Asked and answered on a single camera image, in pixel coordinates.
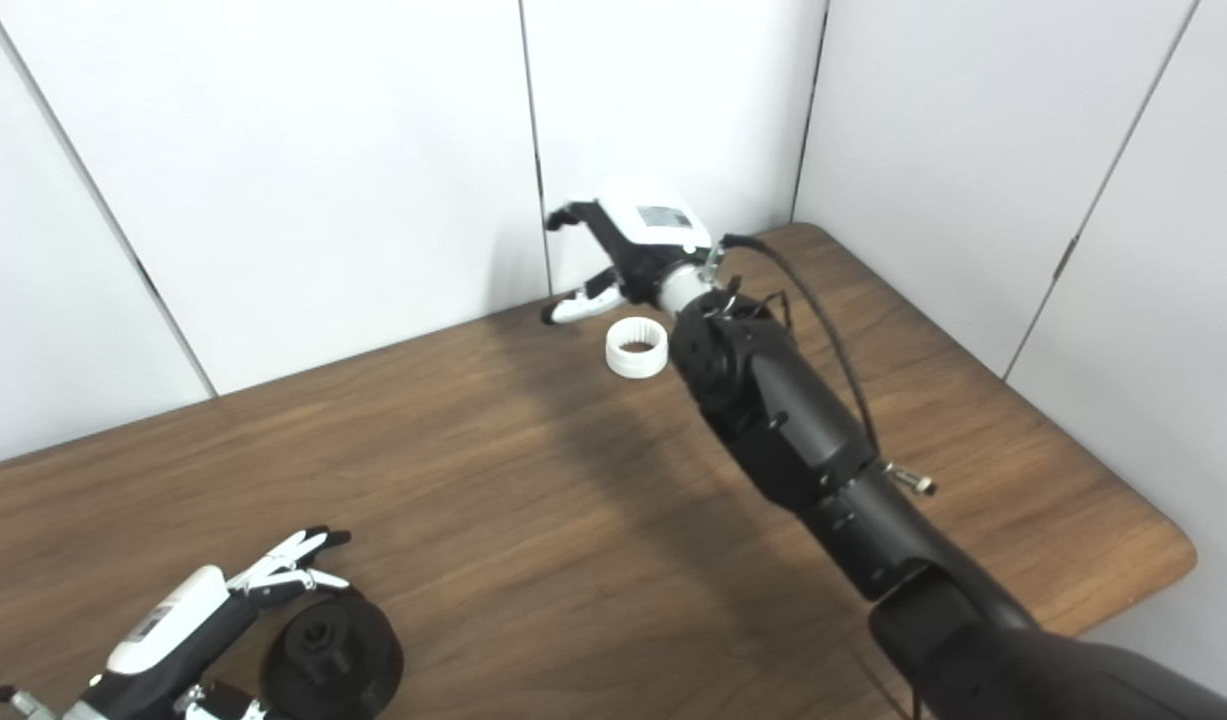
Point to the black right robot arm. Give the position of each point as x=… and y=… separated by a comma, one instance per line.
x=793, y=430

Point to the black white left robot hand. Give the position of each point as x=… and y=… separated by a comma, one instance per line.
x=173, y=630

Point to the round black stepped part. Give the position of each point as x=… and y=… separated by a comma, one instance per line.
x=353, y=660

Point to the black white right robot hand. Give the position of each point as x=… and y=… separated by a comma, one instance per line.
x=648, y=235

